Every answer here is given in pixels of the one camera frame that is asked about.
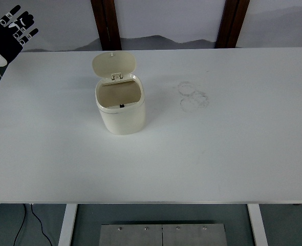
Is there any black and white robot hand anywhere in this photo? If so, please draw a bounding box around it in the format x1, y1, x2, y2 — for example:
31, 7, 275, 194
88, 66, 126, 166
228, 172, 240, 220
0, 4, 39, 68

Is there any cream plastic trash bin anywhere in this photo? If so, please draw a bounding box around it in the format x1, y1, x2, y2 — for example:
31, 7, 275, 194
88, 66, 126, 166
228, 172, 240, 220
91, 50, 146, 136

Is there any white table leg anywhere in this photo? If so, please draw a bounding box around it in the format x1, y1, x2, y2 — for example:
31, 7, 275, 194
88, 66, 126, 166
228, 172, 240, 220
58, 204, 78, 246
247, 204, 269, 246

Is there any grey metal plate with screws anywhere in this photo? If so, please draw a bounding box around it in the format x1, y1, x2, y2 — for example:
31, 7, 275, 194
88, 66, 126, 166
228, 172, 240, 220
99, 224, 163, 246
162, 223, 227, 246

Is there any dark brown wooden post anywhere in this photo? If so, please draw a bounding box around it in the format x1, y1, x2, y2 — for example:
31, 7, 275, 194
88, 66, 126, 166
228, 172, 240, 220
214, 0, 251, 49
90, 0, 123, 51

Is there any thin black floor cable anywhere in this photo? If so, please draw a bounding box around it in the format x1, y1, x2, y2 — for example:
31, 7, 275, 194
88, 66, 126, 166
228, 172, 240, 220
30, 204, 54, 246
13, 204, 28, 246

